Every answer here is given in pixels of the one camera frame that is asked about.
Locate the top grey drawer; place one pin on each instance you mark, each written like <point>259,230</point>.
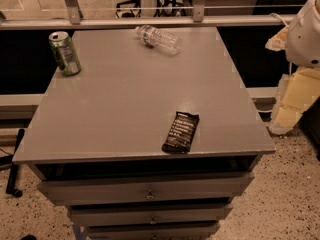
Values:
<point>145,189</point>

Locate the black pole on floor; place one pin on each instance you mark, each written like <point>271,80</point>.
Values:
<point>11,189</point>

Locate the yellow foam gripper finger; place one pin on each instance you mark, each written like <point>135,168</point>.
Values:
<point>295,95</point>
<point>279,41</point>

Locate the green soda can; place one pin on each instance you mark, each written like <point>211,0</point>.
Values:
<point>64,53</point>

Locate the black snack bar wrapper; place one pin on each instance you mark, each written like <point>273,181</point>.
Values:
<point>181,133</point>

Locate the bottom grey drawer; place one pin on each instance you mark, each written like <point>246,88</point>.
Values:
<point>153,232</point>

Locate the black office chair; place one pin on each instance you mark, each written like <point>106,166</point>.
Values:
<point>128,9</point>

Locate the clear plastic water bottle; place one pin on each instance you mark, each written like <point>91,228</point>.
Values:
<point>153,37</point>

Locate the metal railing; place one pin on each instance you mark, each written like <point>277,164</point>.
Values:
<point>101,14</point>

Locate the grey drawer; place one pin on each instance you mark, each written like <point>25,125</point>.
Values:
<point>153,232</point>
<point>150,215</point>
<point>145,189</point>

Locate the middle grey drawer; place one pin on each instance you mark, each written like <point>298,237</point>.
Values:
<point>150,215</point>

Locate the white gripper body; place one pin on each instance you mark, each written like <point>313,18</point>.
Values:
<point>304,40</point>

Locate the grey drawer cabinet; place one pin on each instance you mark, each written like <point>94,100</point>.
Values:
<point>111,120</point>

